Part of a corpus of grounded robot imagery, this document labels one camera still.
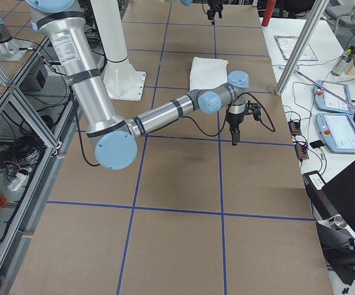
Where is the grabber reacher tool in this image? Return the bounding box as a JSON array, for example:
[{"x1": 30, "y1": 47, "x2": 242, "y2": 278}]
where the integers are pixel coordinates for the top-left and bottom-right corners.
[{"x1": 292, "y1": 68, "x2": 355, "y2": 110}]

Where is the black orange adapter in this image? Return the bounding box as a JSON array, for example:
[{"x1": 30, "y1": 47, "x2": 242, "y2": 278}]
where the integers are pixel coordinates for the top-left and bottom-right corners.
[
  {"x1": 294, "y1": 143, "x2": 309, "y2": 162},
  {"x1": 288, "y1": 120, "x2": 302, "y2": 136}
]

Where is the red cylinder bottle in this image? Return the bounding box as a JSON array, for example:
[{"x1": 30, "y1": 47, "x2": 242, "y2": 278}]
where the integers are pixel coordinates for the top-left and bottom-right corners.
[{"x1": 261, "y1": 0, "x2": 276, "y2": 27}]

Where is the white power strip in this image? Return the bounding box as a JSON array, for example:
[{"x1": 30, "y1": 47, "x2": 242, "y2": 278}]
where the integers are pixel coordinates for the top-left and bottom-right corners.
[{"x1": 7, "y1": 172, "x2": 29, "y2": 191}]

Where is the upper black orange adapter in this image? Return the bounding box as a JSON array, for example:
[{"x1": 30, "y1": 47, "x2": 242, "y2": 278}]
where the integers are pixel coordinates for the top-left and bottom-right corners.
[{"x1": 288, "y1": 120, "x2": 302, "y2": 136}]

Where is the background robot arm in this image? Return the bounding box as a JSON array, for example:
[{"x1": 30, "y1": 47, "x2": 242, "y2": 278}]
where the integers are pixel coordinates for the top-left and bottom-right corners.
[{"x1": 0, "y1": 19, "x2": 33, "y2": 61}]

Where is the blue teach pendant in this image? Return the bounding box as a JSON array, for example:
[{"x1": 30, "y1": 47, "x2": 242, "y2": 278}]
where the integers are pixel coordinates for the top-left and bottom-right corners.
[
  {"x1": 316, "y1": 112, "x2": 355, "y2": 154},
  {"x1": 314, "y1": 80, "x2": 353, "y2": 114}
]

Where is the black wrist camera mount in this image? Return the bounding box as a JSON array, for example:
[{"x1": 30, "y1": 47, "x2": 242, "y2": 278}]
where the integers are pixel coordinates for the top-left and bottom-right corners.
[{"x1": 245, "y1": 100, "x2": 262, "y2": 122}]

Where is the white long-sleeve printed shirt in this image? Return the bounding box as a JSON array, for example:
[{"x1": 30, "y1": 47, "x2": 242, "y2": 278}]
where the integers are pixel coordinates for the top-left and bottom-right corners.
[{"x1": 190, "y1": 57, "x2": 228, "y2": 90}]

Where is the aluminium extrusion frame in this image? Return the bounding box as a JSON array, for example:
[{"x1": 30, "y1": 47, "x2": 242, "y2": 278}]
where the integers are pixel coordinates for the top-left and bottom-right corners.
[{"x1": 0, "y1": 0, "x2": 111, "y2": 291}]

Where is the black laptop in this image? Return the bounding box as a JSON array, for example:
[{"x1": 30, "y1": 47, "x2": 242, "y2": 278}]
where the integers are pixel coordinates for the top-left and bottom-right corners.
[{"x1": 302, "y1": 161, "x2": 355, "y2": 232}]

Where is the grey control box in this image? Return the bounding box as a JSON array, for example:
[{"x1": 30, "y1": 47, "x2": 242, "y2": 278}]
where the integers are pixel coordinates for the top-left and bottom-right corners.
[{"x1": 20, "y1": 58, "x2": 48, "y2": 91}]

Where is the lower blue teach pendant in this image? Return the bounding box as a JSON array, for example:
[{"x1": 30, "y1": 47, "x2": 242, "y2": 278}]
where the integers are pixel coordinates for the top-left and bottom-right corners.
[{"x1": 316, "y1": 112, "x2": 355, "y2": 154}]

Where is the upper blue teach pendant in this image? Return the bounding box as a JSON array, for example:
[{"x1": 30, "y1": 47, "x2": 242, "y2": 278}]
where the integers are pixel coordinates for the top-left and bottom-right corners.
[{"x1": 314, "y1": 80, "x2": 353, "y2": 114}]

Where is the aluminium frame post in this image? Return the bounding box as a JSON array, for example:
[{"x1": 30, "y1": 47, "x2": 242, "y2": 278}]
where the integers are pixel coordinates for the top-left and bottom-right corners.
[{"x1": 275, "y1": 0, "x2": 329, "y2": 96}]

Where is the lower black orange adapter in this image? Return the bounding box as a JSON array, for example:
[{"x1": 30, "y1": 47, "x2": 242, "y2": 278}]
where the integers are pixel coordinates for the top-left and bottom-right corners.
[{"x1": 294, "y1": 143, "x2": 309, "y2": 162}]

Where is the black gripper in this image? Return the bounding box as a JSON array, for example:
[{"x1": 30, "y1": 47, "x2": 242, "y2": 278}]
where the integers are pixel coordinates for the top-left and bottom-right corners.
[
  {"x1": 207, "y1": 0, "x2": 223, "y2": 25},
  {"x1": 227, "y1": 104, "x2": 246, "y2": 146}
]

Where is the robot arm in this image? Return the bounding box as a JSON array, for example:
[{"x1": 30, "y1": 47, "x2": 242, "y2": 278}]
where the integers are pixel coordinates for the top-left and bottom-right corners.
[
  {"x1": 179, "y1": 0, "x2": 224, "y2": 25},
  {"x1": 28, "y1": 1, "x2": 249, "y2": 170}
]

